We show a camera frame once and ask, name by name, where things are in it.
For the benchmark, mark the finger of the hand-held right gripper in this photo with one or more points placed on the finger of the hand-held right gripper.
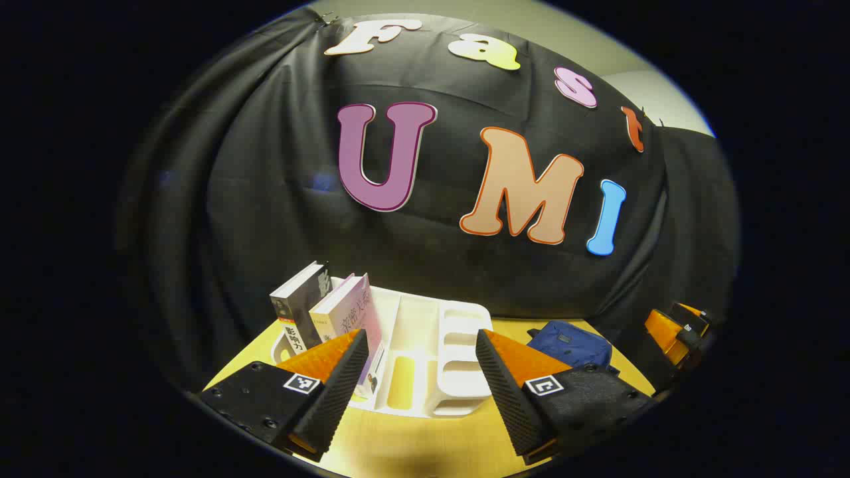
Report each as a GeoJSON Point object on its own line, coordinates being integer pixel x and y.
{"type": "Point", "coordinates": [694, 318]}
{"type": "Point", "coordinates": [664, 332]}

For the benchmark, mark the black cover book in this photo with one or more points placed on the black cover book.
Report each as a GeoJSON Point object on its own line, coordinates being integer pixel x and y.
{"type": "Point", "coordinates": [302, 305]}

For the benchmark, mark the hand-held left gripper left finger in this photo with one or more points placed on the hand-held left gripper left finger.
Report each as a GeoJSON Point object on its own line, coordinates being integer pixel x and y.
{"type": "Point", "coordinates": [339, 392]}

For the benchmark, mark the blue schoolbag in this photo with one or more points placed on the blue schoolbag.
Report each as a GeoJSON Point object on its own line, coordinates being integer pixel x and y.
{"type": "Point", "coordinates": [571, 342]}

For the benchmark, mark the white plastic bookshelf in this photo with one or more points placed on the white plastic bookshelf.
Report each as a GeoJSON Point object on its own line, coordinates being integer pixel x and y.
{"type": "Point", "coordinates": [458, 378]}

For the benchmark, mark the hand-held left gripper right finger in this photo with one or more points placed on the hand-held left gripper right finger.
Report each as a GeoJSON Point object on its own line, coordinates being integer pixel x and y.
{"type": "Point", "coordinates": [508, 398]}

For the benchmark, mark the pink cover book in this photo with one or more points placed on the pink cover book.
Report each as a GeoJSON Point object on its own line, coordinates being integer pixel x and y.
{"type": "Point", "coordinates": [348, 312]}

